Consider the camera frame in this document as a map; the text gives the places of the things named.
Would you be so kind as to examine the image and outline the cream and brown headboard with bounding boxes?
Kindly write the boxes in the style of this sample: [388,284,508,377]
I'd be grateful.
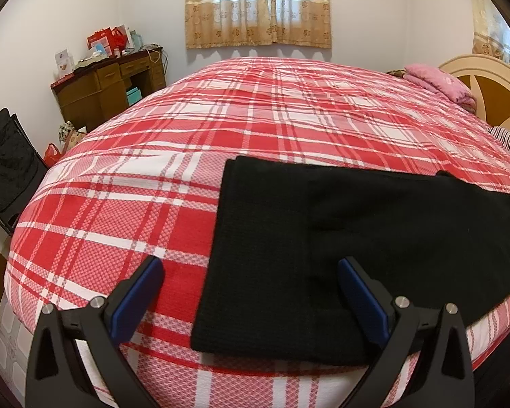
[438,54,510,141]

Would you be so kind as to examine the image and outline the red plastic bag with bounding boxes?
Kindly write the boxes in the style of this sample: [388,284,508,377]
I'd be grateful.
[44,143,63,168]

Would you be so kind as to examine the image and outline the bed with red plaid sheet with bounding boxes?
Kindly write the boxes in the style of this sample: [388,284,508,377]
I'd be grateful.
[0,56,510,408]

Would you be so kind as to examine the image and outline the long beige floral curtain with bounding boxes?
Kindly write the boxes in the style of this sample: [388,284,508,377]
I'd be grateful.
[470,0,510,74]

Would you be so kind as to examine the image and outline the red gift bag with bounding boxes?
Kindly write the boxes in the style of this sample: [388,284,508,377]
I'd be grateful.
[87,28,129,58]

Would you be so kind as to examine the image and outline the white printed card box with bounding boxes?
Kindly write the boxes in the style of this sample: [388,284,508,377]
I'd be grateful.
[54,49,75,78]

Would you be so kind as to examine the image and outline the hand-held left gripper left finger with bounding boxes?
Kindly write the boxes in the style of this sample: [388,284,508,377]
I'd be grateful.
[24,256,166,408]

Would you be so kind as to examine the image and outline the black pants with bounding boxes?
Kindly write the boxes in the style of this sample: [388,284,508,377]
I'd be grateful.
[190,156,510,367]

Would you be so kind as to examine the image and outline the black folding chair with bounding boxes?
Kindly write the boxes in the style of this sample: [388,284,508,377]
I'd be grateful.
[0,108,49,233]

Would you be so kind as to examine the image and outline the pink folded blanket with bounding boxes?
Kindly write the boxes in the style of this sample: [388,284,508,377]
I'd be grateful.
[404,64,477,114]

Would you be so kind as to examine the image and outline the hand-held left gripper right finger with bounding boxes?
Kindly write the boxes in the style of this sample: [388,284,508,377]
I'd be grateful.
[337,257,477,408]

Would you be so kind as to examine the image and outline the beige floral window curtain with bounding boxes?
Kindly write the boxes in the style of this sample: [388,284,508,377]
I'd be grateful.
[185,0,332,50]

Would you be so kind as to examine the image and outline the patterned shopping bag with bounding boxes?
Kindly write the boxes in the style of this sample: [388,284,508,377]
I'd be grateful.
[58,121,88,154]

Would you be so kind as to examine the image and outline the brown wooden desk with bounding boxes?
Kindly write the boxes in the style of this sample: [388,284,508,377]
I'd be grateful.
[50,49,167,133]

